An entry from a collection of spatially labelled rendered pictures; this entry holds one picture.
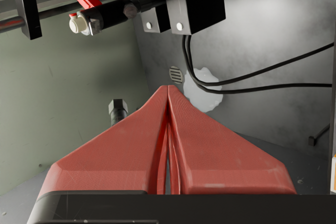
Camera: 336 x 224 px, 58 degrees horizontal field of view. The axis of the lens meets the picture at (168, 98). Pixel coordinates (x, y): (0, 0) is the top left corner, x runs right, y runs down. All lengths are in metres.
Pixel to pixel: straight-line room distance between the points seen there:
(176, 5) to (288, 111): 0.28
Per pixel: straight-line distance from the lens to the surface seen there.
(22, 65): 0.64
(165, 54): 0.70
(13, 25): 0.54
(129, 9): 0.37
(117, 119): 0.34
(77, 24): 0.36
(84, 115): 0.72
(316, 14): 0.49
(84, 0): 0.40
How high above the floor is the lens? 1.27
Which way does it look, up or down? 35 degrees down
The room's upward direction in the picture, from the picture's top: 121 degrees counter-clockwise
